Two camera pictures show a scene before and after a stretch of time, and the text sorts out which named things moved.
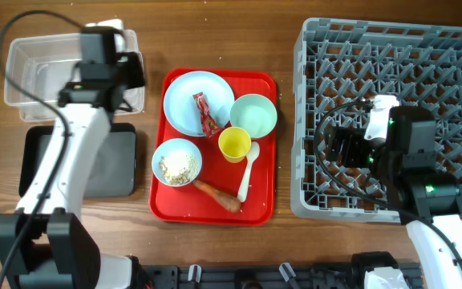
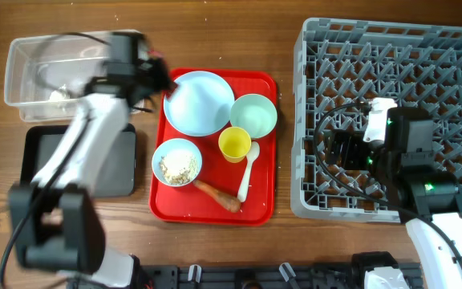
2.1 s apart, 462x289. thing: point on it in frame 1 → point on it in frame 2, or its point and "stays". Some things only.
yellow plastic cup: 233,143 stays
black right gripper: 346,146 stays
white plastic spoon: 253,152 stays
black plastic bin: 112,172 stays
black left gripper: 133,70 → 151,71
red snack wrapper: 208,121 → 156,54
